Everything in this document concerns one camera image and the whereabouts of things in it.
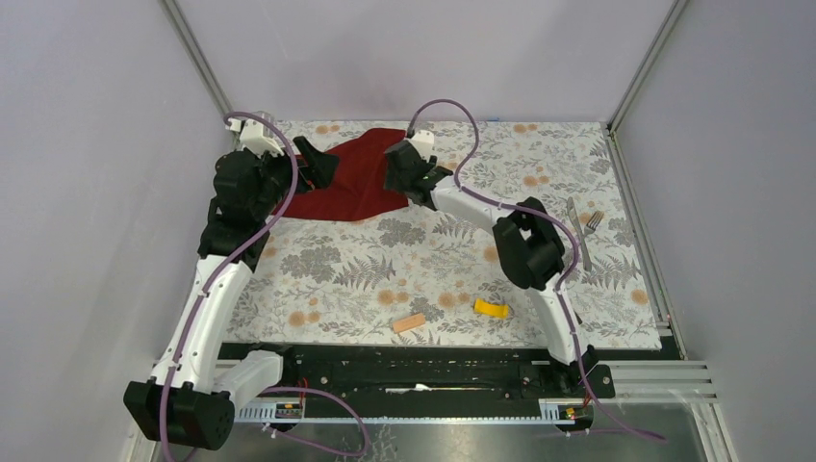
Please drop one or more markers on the dark red cloth napkin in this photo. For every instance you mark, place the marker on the dark red cloth napkin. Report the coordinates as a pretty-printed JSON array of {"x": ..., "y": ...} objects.
[{"x": 357, "y": 191}]

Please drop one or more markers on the yellow block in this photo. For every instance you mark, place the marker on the yellow block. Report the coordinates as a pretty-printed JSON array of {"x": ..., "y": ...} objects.
[{"x": 499, "y": 311}]

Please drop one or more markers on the light wooden block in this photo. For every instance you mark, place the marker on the light wooden block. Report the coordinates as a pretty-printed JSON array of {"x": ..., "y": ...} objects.
[{"x": 408, "y": 323}]

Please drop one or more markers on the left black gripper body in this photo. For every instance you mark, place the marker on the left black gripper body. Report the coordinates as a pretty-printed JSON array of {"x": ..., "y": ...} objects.
[{"x": 279, "y": 177}]

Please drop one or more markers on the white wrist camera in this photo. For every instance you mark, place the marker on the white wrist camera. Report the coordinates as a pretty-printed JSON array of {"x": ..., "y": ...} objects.
[
  {"x": 423, "y": 141},
  {"x": 255, "y": 136}
]

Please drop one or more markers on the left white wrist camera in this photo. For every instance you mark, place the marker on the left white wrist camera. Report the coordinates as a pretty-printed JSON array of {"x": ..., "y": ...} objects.
[{"x": 255, "y": 136}]

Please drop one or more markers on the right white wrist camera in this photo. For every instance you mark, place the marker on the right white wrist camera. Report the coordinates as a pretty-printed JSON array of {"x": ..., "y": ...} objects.
[{"x": 423, "y": 141}]

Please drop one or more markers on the silver table knife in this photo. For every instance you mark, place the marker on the silver table knife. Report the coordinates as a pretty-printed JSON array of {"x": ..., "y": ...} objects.
[{"x": 574, "y": 219}]

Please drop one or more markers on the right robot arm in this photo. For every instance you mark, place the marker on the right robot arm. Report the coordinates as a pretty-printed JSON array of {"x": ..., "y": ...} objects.
[{"x": 530, "y": 252}]

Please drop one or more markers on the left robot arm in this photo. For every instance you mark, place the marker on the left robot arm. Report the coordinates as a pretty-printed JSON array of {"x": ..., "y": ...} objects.
[{"x": 185, "y": 401}]

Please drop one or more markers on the silver fork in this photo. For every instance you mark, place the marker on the silver fork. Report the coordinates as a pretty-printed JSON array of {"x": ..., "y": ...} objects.
[{"x": 589, "y": 228}]

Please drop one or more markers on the floral patterned table mat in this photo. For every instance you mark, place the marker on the floral patterned table mat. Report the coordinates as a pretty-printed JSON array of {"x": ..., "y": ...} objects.
[{"x": 347, "y": 282}]

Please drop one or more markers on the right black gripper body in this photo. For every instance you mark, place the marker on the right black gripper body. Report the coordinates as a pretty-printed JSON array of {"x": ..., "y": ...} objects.
[{"x": 395, "y": 183}]

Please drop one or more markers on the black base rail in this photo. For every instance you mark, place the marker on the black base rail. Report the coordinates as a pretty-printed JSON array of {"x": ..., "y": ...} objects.
[{"x": 434, "y": 382}]

